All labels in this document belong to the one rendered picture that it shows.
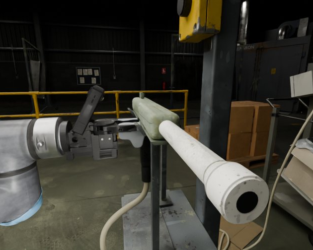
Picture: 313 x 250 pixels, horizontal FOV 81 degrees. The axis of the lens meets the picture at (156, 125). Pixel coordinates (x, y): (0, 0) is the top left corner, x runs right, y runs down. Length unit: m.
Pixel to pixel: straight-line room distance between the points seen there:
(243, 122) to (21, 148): 2.56
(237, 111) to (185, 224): 2.18
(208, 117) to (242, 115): 2.23
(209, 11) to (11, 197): 0.55
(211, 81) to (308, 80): 1.60
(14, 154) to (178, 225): 0.44
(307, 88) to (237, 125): 0.99
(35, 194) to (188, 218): 0.41
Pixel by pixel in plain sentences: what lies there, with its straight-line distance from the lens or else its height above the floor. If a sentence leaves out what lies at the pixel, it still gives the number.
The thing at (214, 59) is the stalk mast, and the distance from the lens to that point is 0.48.
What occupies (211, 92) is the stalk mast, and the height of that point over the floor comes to 1.17.
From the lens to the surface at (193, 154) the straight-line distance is 0.16.
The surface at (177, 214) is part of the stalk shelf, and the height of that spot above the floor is 0.79.
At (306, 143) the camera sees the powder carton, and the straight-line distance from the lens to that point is 1.76.
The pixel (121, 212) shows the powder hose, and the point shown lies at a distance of 0.56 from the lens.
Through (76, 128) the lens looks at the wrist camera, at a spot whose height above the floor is 1.09.
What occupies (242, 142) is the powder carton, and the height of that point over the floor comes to 0.36.
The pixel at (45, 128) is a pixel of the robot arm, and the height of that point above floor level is 1.10.
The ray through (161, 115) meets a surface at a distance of 0.27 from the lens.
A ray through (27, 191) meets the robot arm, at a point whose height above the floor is 0.96.
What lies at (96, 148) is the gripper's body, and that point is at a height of 1.05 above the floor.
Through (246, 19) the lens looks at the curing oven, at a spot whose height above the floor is 3.75.
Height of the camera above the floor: 1.19
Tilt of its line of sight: 13 degrees down
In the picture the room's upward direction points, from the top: straight up
